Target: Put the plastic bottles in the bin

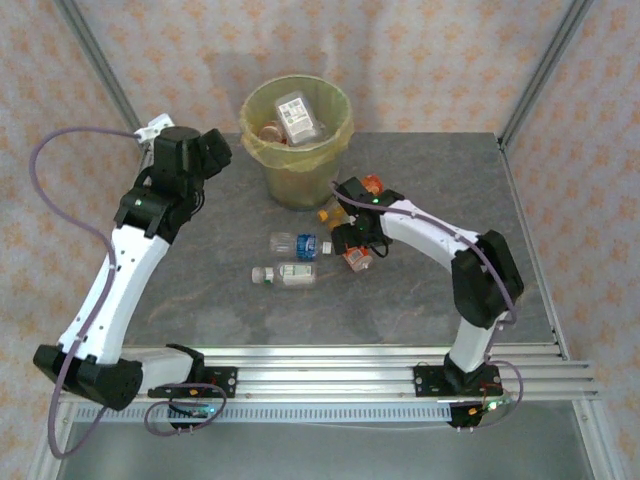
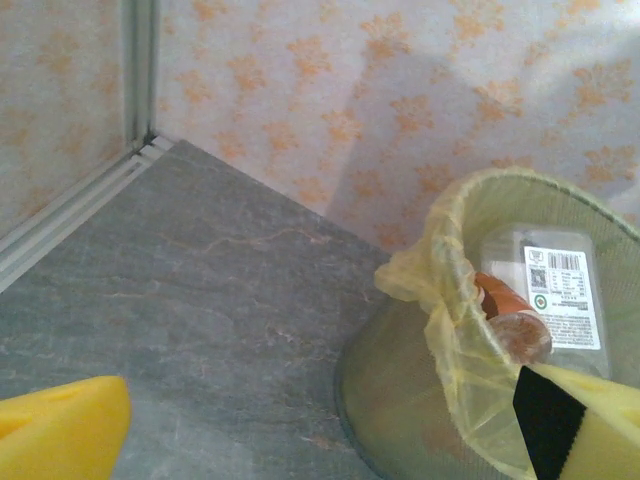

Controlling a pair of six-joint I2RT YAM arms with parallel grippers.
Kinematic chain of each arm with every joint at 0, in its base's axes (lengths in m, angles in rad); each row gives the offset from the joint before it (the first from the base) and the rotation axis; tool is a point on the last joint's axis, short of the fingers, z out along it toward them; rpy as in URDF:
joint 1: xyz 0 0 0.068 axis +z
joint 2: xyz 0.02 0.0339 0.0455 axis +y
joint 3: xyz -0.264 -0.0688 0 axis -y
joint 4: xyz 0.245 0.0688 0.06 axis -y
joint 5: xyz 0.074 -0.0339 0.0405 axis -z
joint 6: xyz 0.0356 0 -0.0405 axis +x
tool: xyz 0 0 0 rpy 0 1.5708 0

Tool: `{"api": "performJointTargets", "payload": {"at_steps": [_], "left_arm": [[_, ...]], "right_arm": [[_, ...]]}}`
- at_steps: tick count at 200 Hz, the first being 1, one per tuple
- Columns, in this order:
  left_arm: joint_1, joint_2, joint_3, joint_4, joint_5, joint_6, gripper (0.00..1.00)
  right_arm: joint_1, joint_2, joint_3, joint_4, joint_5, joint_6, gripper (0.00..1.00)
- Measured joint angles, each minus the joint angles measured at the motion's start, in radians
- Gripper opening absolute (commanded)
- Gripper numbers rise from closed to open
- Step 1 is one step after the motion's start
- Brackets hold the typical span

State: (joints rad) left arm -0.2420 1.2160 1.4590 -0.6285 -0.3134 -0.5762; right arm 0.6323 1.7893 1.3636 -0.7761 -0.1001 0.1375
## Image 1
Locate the white bottle orange barcode label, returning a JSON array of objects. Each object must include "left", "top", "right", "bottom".
[{"left": 341, "top": 244, "right": 376, "bottom": 274}]

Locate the amber bottle orange label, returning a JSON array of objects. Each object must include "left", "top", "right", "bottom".
[{"left": 317, "top": 174, "right": 386, "bottom": 231}]

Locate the clear bottle orange soda label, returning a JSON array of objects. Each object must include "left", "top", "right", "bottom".
[{"left": 257, "top": 122, "right": 289, "bottom": 146}]

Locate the large square clear bottle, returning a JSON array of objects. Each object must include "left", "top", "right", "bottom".
[{"left": 273, "top": 90, "right": 324, "bottom": 147}]

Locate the yellow bin liner bag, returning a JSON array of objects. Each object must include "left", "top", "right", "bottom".
[{"left": 239, "top": 74, "right": 355, "bottom": 174}]

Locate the green plastic bin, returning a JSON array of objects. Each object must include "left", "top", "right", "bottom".
[{"left": 239, "top": 74, "right": 355, "bottom": 211}]

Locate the clear bottle blue label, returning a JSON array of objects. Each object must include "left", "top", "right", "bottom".
[{"left": 269, "top": 232, "right": 334, "bottom": 261}]

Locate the clear bottle green white label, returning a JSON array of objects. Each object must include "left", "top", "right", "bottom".
[{"left": 251, "top": 262, "right": 318, "bottom": 290}]

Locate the small controller circuit board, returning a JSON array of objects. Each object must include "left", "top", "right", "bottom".
[
  {"left": 449, "top": 397, "right": 514, "bottom": 431},
  {"left": 167, "top": 402, "right": 216, "bottom": 426}
]

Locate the grey metal shelf panel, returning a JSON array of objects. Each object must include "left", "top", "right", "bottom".
[{"left": 54, "top": 422, "right": 596, "bottom": 480}]

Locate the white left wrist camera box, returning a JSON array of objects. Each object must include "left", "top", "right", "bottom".
[{"left": 133, "top": 113, "right": 175, "bottom": 144}]

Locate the aluminium frame post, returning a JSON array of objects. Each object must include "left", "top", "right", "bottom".
[
  {"left": 497, "top": 0, "right": 596, "bottom": 151},
  {"left": 52, "top": 0, "right": 154, "bottom": 151}
]

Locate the aluminium mounting rail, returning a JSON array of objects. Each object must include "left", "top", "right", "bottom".
[{"left": 52, "top": 344, "right": 599, "bottom": 402}]

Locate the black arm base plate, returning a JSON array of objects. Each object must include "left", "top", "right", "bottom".
[
  {"left": 413, "top": 363, "right": 501, "bottom": 399},
  {"left": 147, "top": 367, "right": 239, "bottom": 400}
]

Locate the white slotted cable duct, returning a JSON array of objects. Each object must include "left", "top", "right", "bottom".
[{"left": 74, "top": 405, "right": 454, "bottom": 424}]

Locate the aluminium lower frame bar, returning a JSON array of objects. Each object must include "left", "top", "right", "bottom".
[
  {"left": 27, "top": 402, "right": 76, "bottom": 480},
  {"left": 572, "top": 399, "right": 626, "bottom": 480}
]

